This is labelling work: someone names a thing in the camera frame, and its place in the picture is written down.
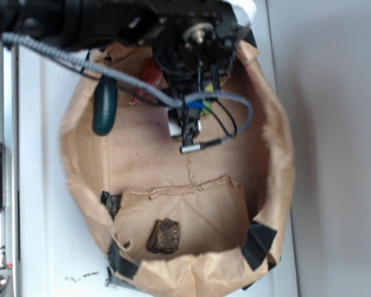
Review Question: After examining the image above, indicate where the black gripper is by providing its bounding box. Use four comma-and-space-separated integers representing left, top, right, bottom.
152, 1, 243, 145

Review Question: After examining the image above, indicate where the orange conch shell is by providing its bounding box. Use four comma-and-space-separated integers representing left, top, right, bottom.
129, 56, 168, 106

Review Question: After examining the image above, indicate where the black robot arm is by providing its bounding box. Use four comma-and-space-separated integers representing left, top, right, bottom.
0, 1, 241, 147

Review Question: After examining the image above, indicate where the green plush toy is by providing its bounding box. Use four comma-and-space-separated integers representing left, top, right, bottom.
200, 76, 228, 116

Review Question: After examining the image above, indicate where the dark green oblong object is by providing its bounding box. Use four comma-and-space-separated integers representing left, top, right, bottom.
92, 75, 118, 136

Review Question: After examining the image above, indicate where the brown paper bag bin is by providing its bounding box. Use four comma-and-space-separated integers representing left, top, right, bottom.
61, 42, 295, 296

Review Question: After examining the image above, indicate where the dark brown rock chunk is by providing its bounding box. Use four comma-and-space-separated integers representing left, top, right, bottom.
147, 218, 181, 254

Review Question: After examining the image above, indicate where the grey braided cable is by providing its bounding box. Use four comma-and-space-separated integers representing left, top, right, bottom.
0, 32, 255, 137

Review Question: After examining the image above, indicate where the silver cable connector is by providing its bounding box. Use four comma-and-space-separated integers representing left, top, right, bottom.
180, 144, 202, 153

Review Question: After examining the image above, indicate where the aluminium frame rail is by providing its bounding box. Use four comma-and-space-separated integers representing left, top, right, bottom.
0, 42, 21, 296

